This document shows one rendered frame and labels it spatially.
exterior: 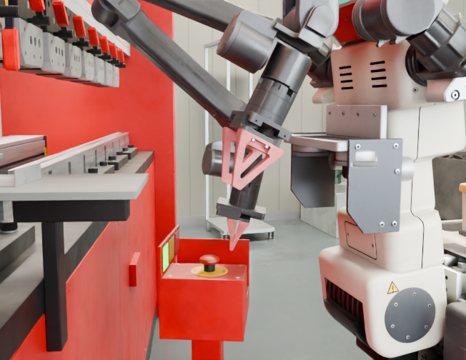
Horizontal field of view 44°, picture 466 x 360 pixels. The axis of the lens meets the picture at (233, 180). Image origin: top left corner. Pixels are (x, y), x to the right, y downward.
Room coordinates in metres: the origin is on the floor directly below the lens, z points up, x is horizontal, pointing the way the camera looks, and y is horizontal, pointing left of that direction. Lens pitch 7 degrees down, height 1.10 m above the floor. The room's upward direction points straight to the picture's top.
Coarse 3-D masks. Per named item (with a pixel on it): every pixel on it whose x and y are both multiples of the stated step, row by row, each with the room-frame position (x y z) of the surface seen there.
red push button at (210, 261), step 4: (204, 256) 1.08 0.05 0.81; (208, 256) 1.08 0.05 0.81; (212, 256) 1.08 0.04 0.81; (216, 256) 1.08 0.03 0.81; (200, 260) 1.07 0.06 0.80; (204, 260) 1.06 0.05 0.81; (208, 260) 1.06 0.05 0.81; (212, 260) 1.06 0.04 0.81; (216, 260) 1.07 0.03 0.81; (204, 264) 1.07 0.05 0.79; (208, 264) 1.06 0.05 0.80; (212, 264) 1.07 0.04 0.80; (204, 268) 1.07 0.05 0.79; (208, 268) 1.07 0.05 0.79; (212, 268) 1.07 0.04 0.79
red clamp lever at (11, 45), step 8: (0, 8) 0.88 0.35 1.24; (8, 8) 0.88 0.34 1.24; (16, 8) 0.89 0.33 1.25; (0, 16) 0.89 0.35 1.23; (8, 16) 0.89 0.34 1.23; (16, 16) 0.89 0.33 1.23; (8, 24) 0.89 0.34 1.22; (8, 32) 0.88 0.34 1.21; (16, 32) 0.89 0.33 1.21; (8, 40) 0.88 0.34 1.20; (16, 40) 0.89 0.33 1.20; (8, 48) 0.88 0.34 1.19; (16, 48) 0.89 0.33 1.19; (8, 56) 0.88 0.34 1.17; (16, 56) 0.89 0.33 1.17; (8, 64) 0.88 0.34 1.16; (16, 64) 0.89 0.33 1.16
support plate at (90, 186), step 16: (48, 176) 0.80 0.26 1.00; (64, 176) 0.80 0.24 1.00; (80, 176) 0.80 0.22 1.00; (96, 176) 0.80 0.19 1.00; (112, 176) 0.80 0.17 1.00; (128, 176) 0.80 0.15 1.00; (144, 176) 0.80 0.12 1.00; (0, 192) 0.65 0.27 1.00; (16, 192) 0.65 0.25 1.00; (32, 192) 0.65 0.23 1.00; (48, 192) 0.65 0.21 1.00; (64, 192) 0.66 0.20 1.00; (80, 192) 0.66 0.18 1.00; (96, 192) 0.66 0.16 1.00; (112, 192) 0.66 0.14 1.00; (128, 192) 0.66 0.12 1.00
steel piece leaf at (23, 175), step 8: (24, 168) 0.73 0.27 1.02; (32, 168) 0.75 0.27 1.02; (40, 168) 0.78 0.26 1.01; (0, 176) 0.78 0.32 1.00; (8, 176) 0.78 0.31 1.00; (16, 176) 0.70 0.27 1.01; (24, 176) 0.72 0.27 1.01; (32, 176) 0.75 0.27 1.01; (40, 176) 0.78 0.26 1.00; (0, 184) 0.70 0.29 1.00; (8, 184) 0.70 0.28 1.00; (16, 184) 0.70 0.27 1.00
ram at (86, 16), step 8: (64, 0) 1.42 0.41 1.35; (72, 0) 1.52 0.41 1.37; (88, 0) 1.75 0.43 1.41; (72, 8) 1.51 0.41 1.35; (80, 8) 1.62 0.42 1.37; (88, 16) 1.74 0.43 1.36; (96, 24) 1.89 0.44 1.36; (104, 32) 2.06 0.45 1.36; (112, 40) 2.25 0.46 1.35; (120, 48) 2.49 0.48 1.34; (128, 56) 2.87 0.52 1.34
